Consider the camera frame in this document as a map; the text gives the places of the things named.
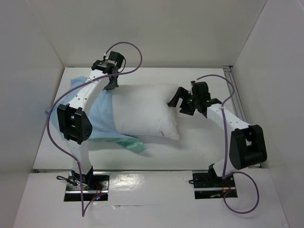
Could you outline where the white pillow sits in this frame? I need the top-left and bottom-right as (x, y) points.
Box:
(112, 84), (180, 140)

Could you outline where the light blue pillowcase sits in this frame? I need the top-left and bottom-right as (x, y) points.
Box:
(50, 76), (146, 153)

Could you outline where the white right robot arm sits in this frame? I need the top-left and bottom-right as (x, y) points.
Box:
(168, 82), (267, 186)

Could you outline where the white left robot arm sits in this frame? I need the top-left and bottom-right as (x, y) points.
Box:
(57, 51), (125, 190)

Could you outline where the aluminium side rail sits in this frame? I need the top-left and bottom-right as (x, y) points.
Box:
(223, 66), (261, 169)

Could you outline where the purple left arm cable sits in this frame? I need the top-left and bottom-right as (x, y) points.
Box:
(46, 42), (143, 217)

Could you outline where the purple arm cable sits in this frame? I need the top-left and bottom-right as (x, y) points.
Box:
(192, 74), (260, 214)
(46, 42), (143, 217)

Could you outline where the aluminium table edge rail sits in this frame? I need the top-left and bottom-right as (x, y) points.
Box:
(32, 169), (208, 173)

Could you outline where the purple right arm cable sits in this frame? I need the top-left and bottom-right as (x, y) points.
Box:
(192, 74), (260, 214)

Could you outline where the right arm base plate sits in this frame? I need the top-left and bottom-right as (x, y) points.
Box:
(189, 172), (238, 200)

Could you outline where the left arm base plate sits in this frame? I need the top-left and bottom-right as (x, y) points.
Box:
(64, 172), (110, 202)

